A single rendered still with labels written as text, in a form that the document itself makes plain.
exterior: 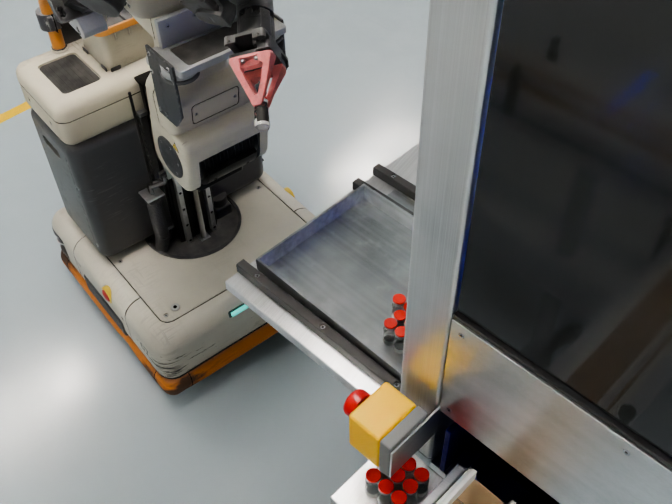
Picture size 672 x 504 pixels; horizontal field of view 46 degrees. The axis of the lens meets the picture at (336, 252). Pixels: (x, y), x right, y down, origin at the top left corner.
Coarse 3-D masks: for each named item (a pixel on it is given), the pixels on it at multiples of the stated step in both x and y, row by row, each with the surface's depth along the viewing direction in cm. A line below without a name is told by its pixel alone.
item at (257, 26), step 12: (252, 12) 119; (264, 12) 119; (240, 24) 119; (252, 24) 118; (264, 24) 119; (228, 36) 116; (240, 36) 116; (252, 36) 115; (264, 36) 115; (240, 48) 119; (252, 48) 119
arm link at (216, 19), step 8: (216, 0) 120; (224, 0) 122; (232, 0) 117; (240, 0) 117; (248, 0) 117; (200, 8) 123; (224, 8) 122; (232, 8) 124; (200, 16) 125; (208, 16) 124; (216, 16) 123; (224, 16) 123; (232, 16) 124; (216, 24) 126; (224, 24) 125
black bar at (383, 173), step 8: (376, 168) 151; (384, 168) 151; (376, 176) 152; (384, 176) 150; (392, 176) 149; (400, 176) 149; (392, 184) 149; (400, 184) 148; (408, 184) 148; (408, 192) 147
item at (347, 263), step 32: (352, 192) 144; (320, 224) 142; (352, 224) 143; (384, 224) 143; (288, 256) 138; (320, 256) 138; (352, 256) 138; (384, 256) 138; (288, 288) 130; (320, 288) 133; (352, 288) 133; (384, 288) 133; (352, 320) 129; (384, 320) 128; (384, 352) 124
